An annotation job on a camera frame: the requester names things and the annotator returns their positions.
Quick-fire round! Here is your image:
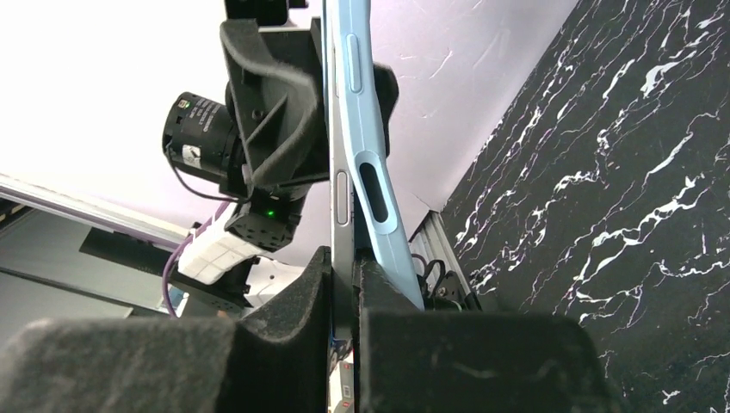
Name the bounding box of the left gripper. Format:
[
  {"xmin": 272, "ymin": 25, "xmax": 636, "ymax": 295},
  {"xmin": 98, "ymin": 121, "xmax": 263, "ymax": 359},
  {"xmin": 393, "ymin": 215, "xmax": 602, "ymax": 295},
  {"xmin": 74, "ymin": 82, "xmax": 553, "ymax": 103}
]
[{"xmin": 220, "ymin": 0, "xmax": 399, "ymax": 197}]

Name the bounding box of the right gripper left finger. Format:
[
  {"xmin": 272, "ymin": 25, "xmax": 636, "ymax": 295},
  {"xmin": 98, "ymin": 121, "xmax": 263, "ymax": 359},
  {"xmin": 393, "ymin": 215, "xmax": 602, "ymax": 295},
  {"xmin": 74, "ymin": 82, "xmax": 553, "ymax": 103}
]
[{"xmin": 1, "ymin": 247, "xmax": 331, "ymax": 412}]

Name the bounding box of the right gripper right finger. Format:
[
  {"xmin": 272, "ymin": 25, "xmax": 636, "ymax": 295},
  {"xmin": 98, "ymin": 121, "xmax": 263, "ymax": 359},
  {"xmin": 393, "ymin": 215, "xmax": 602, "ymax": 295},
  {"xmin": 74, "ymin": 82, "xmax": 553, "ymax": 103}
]
[{"xmin": 353, "ymin": 257, "xmax": 619, "ymax": 412}]

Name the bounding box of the phone with black screen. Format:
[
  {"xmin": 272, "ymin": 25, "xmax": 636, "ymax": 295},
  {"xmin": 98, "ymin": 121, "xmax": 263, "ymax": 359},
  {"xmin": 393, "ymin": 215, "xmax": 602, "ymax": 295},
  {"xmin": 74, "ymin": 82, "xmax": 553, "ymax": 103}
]
[{"xmin": 322, "ymin": 0, "xmax": 357, "ymax": 413}]

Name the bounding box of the light blue phone case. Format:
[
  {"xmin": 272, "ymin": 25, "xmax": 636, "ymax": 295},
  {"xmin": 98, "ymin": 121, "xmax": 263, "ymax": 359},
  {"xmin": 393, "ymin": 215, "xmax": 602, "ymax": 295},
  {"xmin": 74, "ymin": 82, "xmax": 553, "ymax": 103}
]
[{"xmin": 323, "ymin": 1, "xmax": 424, "ymax": 310}]

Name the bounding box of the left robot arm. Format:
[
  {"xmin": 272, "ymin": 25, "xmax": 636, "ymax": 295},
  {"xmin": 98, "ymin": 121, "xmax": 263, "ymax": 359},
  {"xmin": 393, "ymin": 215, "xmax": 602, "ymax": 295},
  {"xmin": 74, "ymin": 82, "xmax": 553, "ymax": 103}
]
[{"xmin": 162, "ymin": 1, "xmax": 421, "ymax": 322}]

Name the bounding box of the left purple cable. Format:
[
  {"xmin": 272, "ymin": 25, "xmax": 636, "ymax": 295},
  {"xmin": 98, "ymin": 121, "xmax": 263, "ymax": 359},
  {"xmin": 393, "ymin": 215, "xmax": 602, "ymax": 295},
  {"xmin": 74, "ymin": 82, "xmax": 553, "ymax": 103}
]
[{"xmin": 161, "ymin": 199, "xmax": 235, "ymax": 320}]

